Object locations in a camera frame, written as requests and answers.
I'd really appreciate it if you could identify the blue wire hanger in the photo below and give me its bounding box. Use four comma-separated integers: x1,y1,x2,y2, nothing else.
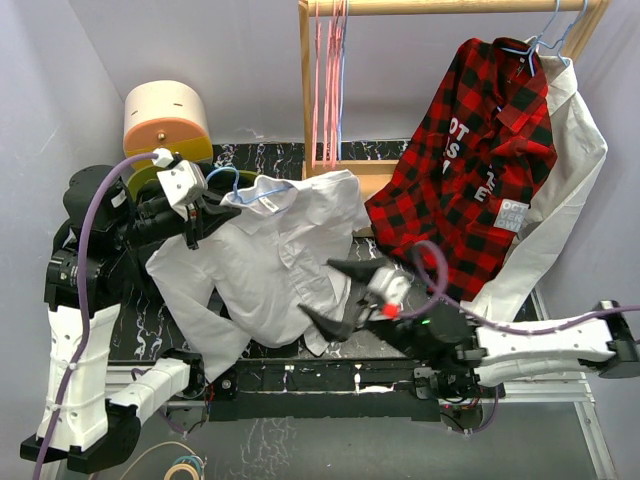
337,45,345,161
205,167,296,206

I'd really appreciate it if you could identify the cream orange yellow cylinder container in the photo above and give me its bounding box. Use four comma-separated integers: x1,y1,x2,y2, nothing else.
123,80,213,163

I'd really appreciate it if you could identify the cream white hanging shirt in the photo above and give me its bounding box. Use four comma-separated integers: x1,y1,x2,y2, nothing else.
464,56,608,322

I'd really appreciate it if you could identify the blue hanger holding shirts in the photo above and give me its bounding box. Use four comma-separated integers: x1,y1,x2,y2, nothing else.
499,0,591,76

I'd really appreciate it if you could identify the red black plaid shirt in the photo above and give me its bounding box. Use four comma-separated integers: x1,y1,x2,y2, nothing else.
365,38,557,301

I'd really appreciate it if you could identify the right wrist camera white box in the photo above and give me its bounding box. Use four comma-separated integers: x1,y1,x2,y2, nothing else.
367,267,411,320

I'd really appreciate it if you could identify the aluminium frame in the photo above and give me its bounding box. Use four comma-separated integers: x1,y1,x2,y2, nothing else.
32,284,619,480

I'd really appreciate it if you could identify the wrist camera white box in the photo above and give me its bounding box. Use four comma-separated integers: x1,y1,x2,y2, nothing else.
153,148,207,207
367,267,411,320

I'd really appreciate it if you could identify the pink wire hanger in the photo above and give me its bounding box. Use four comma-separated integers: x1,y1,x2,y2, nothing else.
311,1,350,170

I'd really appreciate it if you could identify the wooden clothes rack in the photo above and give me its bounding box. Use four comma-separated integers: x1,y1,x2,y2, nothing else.
298,0,610,200

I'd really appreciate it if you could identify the beige coiled cable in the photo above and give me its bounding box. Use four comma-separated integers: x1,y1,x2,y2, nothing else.
89,440,209,480

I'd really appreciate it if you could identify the olive green basket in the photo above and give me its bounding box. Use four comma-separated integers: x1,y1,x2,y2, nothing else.
127,165,258,196

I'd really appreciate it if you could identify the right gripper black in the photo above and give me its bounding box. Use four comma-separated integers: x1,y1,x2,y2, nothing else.
299,258,430,365

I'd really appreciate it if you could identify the black garment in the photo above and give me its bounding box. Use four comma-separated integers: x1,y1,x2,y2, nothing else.
116,169,236,298

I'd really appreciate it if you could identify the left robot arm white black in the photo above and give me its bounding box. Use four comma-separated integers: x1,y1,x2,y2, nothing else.
20,161,238,474

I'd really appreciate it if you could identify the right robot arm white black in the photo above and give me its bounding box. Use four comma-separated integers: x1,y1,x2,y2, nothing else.
299,258,639,398

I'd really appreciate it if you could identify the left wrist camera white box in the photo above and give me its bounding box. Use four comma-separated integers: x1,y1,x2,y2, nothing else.
153,148,207,207

